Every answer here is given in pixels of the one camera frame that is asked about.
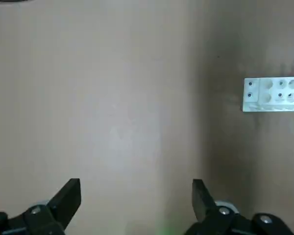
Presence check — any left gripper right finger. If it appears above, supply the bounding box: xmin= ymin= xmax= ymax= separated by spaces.
xmin=186 ymin=178 xmax=294 ymax=235

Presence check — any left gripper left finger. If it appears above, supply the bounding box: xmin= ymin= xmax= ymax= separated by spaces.
xmin=0 ymin=178 xmax=82 ymax=235

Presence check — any white test tube rack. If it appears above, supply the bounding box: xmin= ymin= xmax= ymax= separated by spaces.
xmin=242 ymin=77 xmax=294 ymax=113

